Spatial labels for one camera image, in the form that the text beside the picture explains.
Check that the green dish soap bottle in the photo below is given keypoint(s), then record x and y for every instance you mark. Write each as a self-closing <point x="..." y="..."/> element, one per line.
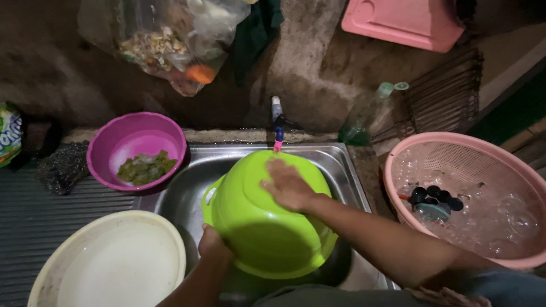
<point x="362" y="119"/>

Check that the green detergent packet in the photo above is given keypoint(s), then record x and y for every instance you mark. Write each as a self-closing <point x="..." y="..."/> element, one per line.
<point x="9" y="134"/>

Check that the person's right fingers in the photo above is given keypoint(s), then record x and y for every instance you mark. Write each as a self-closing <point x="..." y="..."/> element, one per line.
<point x="277" y="170"/>

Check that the lime green plastic basin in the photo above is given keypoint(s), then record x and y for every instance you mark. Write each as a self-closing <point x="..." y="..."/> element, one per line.
<point x="266" y="213"/>

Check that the dark green cloth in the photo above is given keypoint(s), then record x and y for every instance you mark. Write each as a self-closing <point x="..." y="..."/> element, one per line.
<point x="255" y="34"/>

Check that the clear plastic garbage bag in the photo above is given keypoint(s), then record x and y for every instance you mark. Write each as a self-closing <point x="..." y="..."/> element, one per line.
<point x="170" y="42"/>

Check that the pink plastic colander basket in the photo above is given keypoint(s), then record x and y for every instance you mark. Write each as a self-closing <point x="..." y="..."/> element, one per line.
<point x="465" y="196"/>

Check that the green sponge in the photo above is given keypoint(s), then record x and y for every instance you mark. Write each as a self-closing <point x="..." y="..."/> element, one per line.
<point x="146" y="168"/>

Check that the water tap with pink nozzle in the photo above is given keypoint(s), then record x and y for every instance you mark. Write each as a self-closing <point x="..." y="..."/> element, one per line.
<point x="277" y="123"/>

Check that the stainless steel sink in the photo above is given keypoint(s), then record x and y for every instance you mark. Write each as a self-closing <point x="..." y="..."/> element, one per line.
<point x="196" y="187"/>

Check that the dark steel wool scrubber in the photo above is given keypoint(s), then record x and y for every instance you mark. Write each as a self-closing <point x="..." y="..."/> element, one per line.
<point x="64" y="167"/>

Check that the heap of clear glassware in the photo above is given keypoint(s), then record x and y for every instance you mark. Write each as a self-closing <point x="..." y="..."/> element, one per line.
<point x="490" y="213"/>

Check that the black bottle caps cluster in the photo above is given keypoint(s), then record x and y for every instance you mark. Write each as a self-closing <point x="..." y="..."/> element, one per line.
<point x="433" y="197"/>

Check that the magenta plastic bowl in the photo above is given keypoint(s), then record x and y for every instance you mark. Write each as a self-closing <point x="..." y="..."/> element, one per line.
<point x="135" y="149"/>

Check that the white plastic basin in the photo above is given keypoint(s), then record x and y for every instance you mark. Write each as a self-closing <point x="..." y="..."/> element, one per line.
<point x="109" y="260"/>

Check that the person's right hand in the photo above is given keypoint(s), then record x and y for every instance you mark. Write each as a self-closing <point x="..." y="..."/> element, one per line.
<point x="286" y="186"/>

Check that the pink plastic lid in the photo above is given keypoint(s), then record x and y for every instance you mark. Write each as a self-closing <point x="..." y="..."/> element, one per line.
<point x="401" y="23"/>

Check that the person's left hand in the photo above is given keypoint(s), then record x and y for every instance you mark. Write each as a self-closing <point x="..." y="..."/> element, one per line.
<point x="212" y="246"/>

